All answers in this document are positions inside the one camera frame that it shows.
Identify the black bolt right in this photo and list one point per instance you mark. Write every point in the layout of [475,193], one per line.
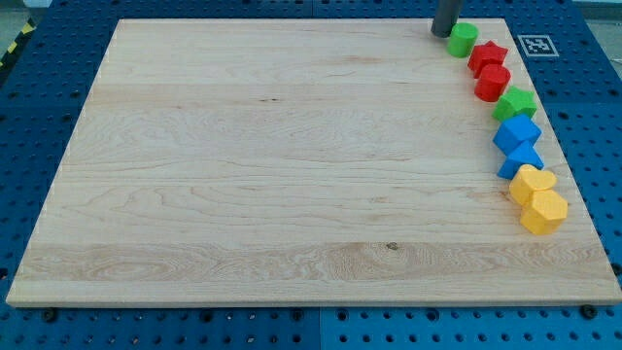
[588,311]

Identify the white fiducial marker tag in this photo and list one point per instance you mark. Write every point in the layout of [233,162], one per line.
[537,45]

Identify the yellow hexagon block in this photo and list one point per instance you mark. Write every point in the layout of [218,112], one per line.
[544,212]

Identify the yellow heart block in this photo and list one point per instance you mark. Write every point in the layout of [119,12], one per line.
[528,180]

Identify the blue triangle block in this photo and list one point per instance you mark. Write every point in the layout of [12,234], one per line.
[524,153]

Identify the red cylinder block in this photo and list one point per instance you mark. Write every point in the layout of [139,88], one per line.
[492,82]

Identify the blue cube block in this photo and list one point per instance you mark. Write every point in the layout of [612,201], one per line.
[515,131]

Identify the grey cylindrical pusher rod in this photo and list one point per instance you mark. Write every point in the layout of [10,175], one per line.
[445,17]

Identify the black bolt left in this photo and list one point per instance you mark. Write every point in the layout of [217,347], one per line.
[49,315]

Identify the green star block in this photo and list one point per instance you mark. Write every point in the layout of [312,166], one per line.
[515,101]

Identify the black bolt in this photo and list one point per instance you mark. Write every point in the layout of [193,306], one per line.
[588,311]
[49,315]

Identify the wooden board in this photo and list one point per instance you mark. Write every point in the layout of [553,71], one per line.
[265,162]

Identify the green cylinder block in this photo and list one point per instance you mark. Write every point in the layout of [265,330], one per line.
[462,39]

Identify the red star block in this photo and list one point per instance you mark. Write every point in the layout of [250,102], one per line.
[485,54]

